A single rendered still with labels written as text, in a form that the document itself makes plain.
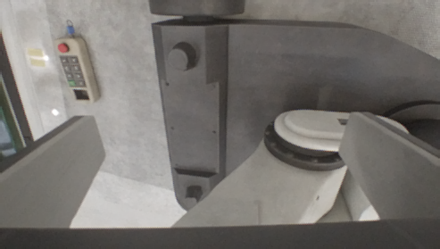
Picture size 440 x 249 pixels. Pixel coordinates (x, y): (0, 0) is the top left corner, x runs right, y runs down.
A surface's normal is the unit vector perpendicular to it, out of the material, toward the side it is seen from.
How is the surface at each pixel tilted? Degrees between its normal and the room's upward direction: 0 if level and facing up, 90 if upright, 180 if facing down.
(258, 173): 90
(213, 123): 0
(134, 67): 0
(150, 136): 0
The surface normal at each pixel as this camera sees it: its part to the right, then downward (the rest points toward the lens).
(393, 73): -0.17, 0.49
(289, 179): 0.00, -0.87
